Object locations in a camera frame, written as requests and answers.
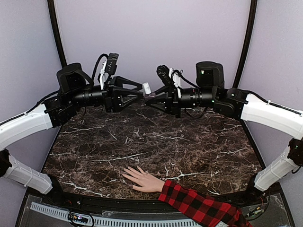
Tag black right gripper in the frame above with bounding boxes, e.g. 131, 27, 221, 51
145, 84, 216, 118

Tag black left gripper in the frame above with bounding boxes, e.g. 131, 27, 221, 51
69, 75, 144, 112

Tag white nail polish cap brush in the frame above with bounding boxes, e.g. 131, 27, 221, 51
143, 82, 152, 95

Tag red plaid sleeve forearm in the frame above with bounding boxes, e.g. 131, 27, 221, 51
158, 180, 252, 227

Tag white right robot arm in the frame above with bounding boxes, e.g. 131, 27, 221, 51
143, 61, 303, 205

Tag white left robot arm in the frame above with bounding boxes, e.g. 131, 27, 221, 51
0, 60, 143, 206

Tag mannequin hand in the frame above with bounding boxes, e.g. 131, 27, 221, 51
122, 166, 165, 193

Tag small green circuit board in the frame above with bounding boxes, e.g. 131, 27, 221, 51
68, 213, 88, 223

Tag right wiring board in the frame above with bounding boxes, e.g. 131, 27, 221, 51
245, 207, 267, 220

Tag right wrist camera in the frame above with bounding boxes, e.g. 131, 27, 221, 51
156, 65, 182, 98

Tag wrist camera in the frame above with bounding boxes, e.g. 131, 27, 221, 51
98, 53, 119, 90
156, 65, 182, 98

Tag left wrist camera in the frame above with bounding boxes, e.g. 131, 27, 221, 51
98, 53, 119, 90

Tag black right frame post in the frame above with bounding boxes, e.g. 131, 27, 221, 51
232, 0, 258, 88

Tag black frame post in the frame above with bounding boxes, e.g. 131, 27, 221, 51
47, 0, 67, 67
232, 0, 258, 88

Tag black left frame post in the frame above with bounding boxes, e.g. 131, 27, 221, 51
47, 0, 67, 67

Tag black front table rail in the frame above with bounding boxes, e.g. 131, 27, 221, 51
54, 190, 249, 213

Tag grey slotted cable duct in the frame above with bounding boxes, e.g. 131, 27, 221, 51
30, 202, 200, 227

